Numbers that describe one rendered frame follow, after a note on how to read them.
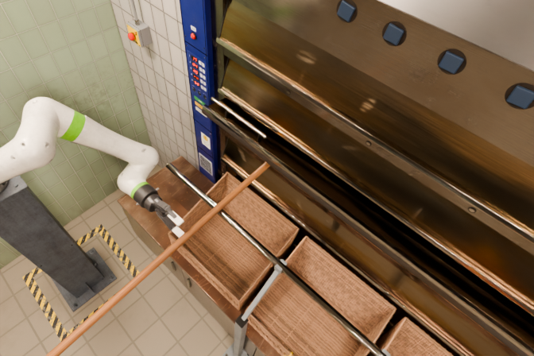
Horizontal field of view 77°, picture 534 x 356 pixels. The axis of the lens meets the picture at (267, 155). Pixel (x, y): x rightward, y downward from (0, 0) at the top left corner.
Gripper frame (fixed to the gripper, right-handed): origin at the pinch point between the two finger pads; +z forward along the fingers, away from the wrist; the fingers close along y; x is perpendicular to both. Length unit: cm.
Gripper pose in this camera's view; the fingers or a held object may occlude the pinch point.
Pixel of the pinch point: (181, 230)
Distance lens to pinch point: 147.4
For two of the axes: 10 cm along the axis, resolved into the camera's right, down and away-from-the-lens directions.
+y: -0.9, 6.2, 7.8
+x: -6.5, 5.6, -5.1
